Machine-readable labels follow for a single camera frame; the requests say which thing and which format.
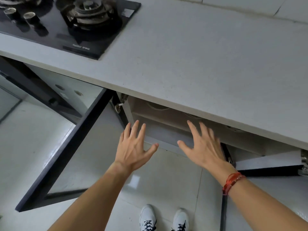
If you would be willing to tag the black-framed glass cabinet door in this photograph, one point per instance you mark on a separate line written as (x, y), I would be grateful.
(288, 187)
(66, 147)

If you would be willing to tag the person's left hand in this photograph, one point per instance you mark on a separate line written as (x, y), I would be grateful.
(131, 151)

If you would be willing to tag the black glass gas stove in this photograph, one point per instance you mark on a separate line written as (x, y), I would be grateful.
(108, 45)

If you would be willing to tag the person's white sneaker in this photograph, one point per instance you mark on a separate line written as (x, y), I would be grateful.
(180, 217)
(146, 214)

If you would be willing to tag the white speckled countertop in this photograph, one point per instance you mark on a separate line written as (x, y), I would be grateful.
(204, 69)

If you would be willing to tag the person's right hand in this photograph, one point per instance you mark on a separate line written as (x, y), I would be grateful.
(207, 153)

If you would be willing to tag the black-edged ajar door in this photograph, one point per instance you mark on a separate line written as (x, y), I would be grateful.
(29, 79)

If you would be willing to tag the beige cabinet shelf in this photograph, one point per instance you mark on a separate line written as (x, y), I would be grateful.
(168, 115)

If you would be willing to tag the person's left white sneaker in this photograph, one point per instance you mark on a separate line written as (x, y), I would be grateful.
(146, 214)

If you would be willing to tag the person's right white sneaker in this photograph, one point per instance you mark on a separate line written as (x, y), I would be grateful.
(180, 217)

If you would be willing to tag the black burner grate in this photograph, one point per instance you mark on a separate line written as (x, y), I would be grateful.
(19, 1)
(91, 11)

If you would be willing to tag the person's left forearm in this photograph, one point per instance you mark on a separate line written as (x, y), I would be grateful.
(96, 204)

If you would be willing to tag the black stove knob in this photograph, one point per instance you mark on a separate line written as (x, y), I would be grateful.
(10, 13)
(30, 17)

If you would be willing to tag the person's right forearm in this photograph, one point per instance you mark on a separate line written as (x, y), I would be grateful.
(264, 206)

